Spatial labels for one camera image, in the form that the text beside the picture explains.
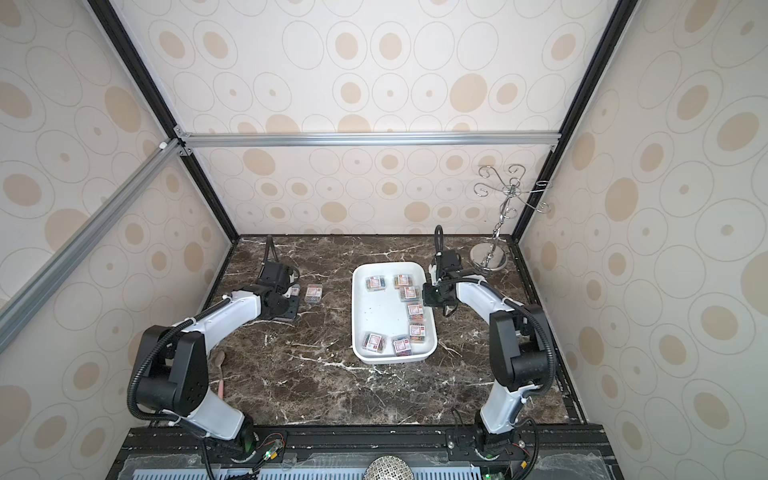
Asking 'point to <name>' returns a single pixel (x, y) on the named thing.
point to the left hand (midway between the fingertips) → (297, 303)
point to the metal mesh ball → (388, 468)
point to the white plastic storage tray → (390, 323)
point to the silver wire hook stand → (494, 255)
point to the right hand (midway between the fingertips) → (440, 298)
